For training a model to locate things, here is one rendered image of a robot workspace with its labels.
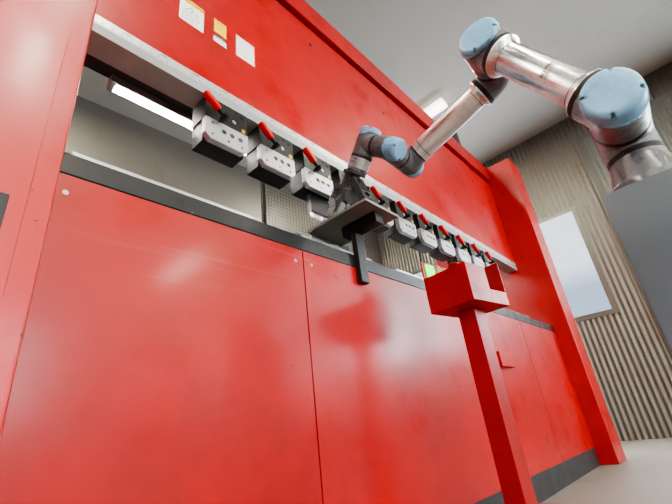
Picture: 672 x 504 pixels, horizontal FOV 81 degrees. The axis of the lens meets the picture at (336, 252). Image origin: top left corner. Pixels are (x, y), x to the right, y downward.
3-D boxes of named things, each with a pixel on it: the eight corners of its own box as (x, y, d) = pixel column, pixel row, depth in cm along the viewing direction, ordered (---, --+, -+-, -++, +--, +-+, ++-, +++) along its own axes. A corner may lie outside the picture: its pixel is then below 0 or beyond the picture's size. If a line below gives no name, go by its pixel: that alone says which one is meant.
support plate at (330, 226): (365, 200, 121) (365, 197, 121) (307, 233, 136) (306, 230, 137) (399, 217, 133) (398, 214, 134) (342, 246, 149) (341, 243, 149)
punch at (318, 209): (311, 215, 143) (309, 193, 147) (308, 217, 144) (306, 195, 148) (330, 223, 150) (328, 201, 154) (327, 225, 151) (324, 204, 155)
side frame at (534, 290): (619, 464, 236) (508, 157, 332) (485, 469, 287) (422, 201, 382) (627, 459, 254) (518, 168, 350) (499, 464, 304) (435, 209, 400)
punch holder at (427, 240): (423, 241, 197) (417, 212, 204) (409, 247, 202) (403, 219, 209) (438, 248, 208) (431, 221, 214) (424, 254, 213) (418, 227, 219)
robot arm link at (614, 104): (667, 113, 87) (495, 40, 122) (663, 74, 76) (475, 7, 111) (622, 157, 91) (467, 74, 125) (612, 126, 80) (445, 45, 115)
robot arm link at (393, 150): (416, 148, 131) (392, 144, 139) (398, 132, 123) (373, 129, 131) (407, 170, 132) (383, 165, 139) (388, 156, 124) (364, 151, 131)
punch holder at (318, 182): (306, 184, 142) (302, 147, 149) (290, 194, 147) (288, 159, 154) (334, 198, 152) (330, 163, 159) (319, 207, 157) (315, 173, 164)
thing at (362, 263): (385, 271, 118) (374, 209, 127) (349, 286, 127) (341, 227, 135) (393, 274, 121) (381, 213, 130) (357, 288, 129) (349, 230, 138)
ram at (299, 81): (76, 20, 97) (116, -139, 130) (65, 42, 102) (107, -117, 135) (517, 270, 305) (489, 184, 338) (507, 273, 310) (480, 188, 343)
